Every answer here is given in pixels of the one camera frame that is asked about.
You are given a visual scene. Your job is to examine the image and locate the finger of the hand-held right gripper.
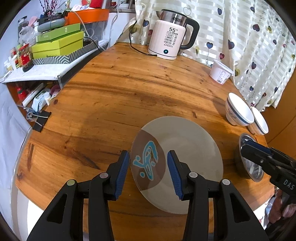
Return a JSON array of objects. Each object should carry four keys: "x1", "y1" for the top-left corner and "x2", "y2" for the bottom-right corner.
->
[{"x1": 240, "y1": 140, "x2": 278, "y2": 172}]

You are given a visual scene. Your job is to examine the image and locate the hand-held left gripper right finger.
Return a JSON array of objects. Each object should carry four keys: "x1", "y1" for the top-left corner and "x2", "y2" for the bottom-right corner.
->
[{"x1": 167, "y1": 150, "x2": 270, "y2": 241}]

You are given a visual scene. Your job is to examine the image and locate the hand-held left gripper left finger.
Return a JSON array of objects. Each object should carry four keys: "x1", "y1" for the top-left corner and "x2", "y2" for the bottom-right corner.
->
[{"x1": 26, "y1": 150, "x2": 130, "y2": 241}]

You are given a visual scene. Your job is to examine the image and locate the stainless steel bowl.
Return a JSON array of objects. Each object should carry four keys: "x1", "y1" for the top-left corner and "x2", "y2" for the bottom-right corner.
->
[{"x1": 236, "y1": 133, "x2": 265, "y2": 182}]

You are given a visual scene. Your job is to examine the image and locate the large beige fish-print plate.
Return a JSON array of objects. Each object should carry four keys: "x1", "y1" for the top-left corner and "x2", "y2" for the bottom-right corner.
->
[{"x1": 131, "y1": 116, "x2": 224, "y2": 215}]

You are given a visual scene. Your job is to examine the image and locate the small white blue-band bowl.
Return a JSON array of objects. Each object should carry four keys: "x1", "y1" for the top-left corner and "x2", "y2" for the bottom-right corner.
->
[{"x1": 247, "y1": 107, "x2": 269, "y2": 135}]

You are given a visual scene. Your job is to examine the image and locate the large white blue-band bowl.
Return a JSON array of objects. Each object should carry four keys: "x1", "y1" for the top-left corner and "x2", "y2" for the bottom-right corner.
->
[{"x1": 225, "y1": 92, "x2": 255, "y2": 127}]

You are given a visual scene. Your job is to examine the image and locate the person's right hand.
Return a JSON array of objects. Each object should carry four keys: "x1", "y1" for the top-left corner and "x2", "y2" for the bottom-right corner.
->
[{"x1": 268, "y1": 192, "x2": 295, "y2": 224}]

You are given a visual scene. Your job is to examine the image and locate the wooden cabinet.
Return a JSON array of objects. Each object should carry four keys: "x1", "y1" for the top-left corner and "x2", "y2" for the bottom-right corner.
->
[{"x1": 264, "y1": 88, "x2": 296, "y2": 149}]

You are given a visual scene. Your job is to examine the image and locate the white plastic tub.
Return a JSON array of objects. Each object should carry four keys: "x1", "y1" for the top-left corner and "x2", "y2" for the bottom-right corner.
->
[{"x1": 209, "y1": 59, "x2": 233, "y2": 86}]

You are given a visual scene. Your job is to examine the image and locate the black binder clip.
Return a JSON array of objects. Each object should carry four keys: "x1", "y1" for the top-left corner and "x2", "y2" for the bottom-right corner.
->
[{"x1": 32, "y1": 111, "x2": 52, "y2": 133}]

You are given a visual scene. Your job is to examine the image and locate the white small box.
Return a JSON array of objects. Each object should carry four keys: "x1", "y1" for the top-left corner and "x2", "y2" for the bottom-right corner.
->
[{"x1": 32, "y1": 88, "x2": 52, "y2": 110}]

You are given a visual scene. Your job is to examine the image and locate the heart-print curtain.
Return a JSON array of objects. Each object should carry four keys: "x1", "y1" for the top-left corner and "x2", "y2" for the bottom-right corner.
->
[{"x1": 116, "y1": 0, "x2": 296, "y2": 109}]

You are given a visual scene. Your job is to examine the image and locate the white tube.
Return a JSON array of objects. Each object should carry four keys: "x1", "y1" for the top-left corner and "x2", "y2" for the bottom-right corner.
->
[{"x1": 21, "y1": 83, "x2": 45, "y2": 105}]

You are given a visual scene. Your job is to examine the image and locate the black white striped box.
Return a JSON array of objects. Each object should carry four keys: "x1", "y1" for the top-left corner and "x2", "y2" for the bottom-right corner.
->
[{"x1": 32, "y1": 39, "x2": 99, "y2": 65}]

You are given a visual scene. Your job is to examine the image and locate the white shelf board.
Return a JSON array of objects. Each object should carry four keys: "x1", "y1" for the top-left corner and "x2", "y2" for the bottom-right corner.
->
[{"x1": 0, "y1": 39, "x2": 110, "y2": 84}]

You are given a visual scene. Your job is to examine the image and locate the red ornament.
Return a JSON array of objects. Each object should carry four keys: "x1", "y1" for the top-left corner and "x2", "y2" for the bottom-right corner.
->
[{"x1": 14, "y1": 84, "x2": 27, "y2": 102}]

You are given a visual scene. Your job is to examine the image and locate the white electric kettle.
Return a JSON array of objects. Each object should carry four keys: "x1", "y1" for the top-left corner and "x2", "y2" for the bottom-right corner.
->
[{"x1": 148, "y1": 9, "x2": 200, "y2": 61}]

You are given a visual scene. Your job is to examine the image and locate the thick green box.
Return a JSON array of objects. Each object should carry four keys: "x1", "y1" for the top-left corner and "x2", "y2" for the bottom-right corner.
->
[{"x1": 31, "y1": 31, "x2": 84, "y2": 59}]

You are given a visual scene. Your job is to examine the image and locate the thin green box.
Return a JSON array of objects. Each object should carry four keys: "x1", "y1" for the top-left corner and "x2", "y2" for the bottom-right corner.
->
[{"x1": 36, "y1": 23, "x2": 81, "y2": 43}]

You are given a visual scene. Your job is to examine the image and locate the clear container with orange lid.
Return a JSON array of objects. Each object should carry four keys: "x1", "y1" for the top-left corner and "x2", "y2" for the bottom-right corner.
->
[{"x1": 66, "y1": 9, "x2": 110, "y2": 47}]

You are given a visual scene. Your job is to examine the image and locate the grey oval device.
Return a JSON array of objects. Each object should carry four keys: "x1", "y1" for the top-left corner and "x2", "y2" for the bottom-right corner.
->
[{"x1": 37, "y1": 17, "x2": 67, "y2": 33}]

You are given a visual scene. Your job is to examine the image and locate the clear plastic bag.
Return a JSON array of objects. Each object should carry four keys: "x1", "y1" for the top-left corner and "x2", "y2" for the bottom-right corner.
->
[{"x1": 18, "y1": 16, "x2": 38, "y2": 45}]

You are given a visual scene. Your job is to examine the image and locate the purple branch decoration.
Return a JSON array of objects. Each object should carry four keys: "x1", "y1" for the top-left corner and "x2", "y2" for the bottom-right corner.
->
[{"x1": 39, "y1": 0, "x2": 59, "y2": 12}]

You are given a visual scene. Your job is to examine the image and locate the black kettle power cable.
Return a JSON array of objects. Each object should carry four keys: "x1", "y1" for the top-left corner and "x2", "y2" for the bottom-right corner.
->
[{"x1": 128, "y1": 21, "x2": 158, "y2": 57}]

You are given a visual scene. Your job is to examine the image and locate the white wall cable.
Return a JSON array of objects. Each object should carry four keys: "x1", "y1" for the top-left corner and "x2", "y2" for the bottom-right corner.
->
[{"x1": 108, "y1": 0, "x2": 120, "y2": 47}]

